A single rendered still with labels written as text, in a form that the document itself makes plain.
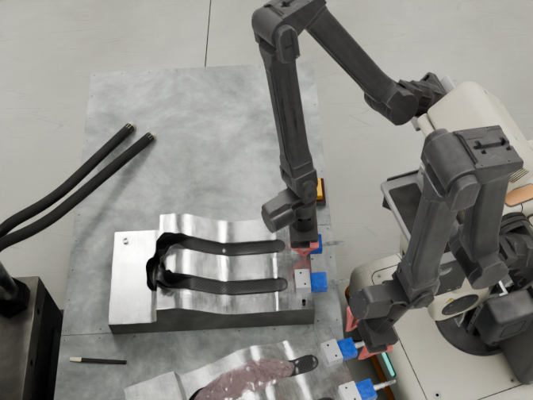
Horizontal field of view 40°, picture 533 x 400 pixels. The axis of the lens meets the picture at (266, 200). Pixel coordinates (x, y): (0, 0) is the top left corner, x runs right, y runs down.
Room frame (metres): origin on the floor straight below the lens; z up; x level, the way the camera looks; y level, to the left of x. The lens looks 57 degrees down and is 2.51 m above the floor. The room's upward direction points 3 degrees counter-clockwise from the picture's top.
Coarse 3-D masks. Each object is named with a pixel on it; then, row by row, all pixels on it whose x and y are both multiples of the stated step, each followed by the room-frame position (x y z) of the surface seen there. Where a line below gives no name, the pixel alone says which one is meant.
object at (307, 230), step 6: (294, 222) 0.90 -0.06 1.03; (300, 222) 0.89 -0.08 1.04; (306, 222) 0.89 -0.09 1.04; (312, 222) 0.90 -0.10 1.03; (294, 228) 0.90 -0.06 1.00; (300, 228) 0.89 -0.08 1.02; (306, 228) 0.89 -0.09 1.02; (312, 228) 0.90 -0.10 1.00; (294, 234) 0.89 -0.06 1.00; (300, 234) 0.89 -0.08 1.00; (306, 234) 0.89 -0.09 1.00; (312, 234) 0.88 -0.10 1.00; (294, 240) 0.87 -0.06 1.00; (300, 240) 0.87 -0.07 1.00; (306, 240) 0.87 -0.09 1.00; (312, 240) 0.87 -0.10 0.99
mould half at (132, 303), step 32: (160, 224) 0.98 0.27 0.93; (192, 224) 0.98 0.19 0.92; (224, 224) 0.99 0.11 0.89; (256, 224) 0.99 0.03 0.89; (128, 256) 0.93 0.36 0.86; (192, 256) 0.88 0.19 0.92; (224, 256) 0.90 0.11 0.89; (256, 256) 0.90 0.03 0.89; (288, 256) 0.89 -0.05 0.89; (128, 288) 0.84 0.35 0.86; (160, 288) 0.80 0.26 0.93; (288, 288) 0.80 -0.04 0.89; (128, 320) 0.75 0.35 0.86; (160, 320) 0.74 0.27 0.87; (192, 320) 0.74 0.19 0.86; (224, 320) 0.74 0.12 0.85; (256, 320) 0.74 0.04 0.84; (288, 320) 0.74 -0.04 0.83
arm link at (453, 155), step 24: (432, 144) 0.67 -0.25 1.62; (456, 144) 0.66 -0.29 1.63; (480, 144) 0.66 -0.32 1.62; (504, 144) 0.67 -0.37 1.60; (432, 168) 0.64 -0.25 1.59; (456, 168) 0.62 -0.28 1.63; (480, 168) 0.62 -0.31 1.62; (504, 168) 0.63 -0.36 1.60; (480, 192) 0.64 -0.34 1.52; (504, 192) 0.65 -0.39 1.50; (480, 216) 0.64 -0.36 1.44; (456, 240) 0.70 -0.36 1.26; (480, 240) 0.65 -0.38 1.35; (480, 264) 0.63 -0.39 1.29; (504, 264) 0.65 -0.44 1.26; (480, 288) 0.62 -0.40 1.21
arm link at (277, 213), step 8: (304, 184) 0.91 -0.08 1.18; (312, 184) 0.91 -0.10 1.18; (280, 192) 0.93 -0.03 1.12; (288, 192) 0.93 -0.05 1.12; (304, 192) 0.89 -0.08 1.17; (312, 192) 0.90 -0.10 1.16; (272, 200) 0.91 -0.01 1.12; (280, 200) 0.91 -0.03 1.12; (288, 200) 0.90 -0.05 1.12; (296, 200) 0.90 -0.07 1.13; (304, 200) 0.89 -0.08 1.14; (312, 200) 0.90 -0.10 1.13; (264, 208) 0.89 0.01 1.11; (272, 208) 0.89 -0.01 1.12; (280, 208) 0.88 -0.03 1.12; (288, 208) 0.89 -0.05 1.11; (264, 216) 0.89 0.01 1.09; (272, 216) 0.87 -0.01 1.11; (280, 216) 0.87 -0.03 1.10; (288, 216) 0.88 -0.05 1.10; (272, 224) 0.86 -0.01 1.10; (280, 224) 0.86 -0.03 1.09; (288, 224) 0.87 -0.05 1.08; (272, 232) 0.86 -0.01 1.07
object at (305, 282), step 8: (296, 272) 0.83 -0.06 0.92; (304, 272) 0.83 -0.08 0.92; (312, 272) 0.83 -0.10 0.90; (320, 272) 0.83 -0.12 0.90; (296, 280) 0.81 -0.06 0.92; (304, 280) 0.81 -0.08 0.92; (312, 280) 0.81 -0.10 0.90; (320, 280) 0.81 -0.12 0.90; (328, 280) 0.81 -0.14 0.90; (336, 280) 0.81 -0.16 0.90; (344, 280) 0.81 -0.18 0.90; (296, 288) 0.79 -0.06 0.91; (304, 288) 0.79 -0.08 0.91; (312, 288) 0.79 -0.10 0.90; (320, 288) 0.79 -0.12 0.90
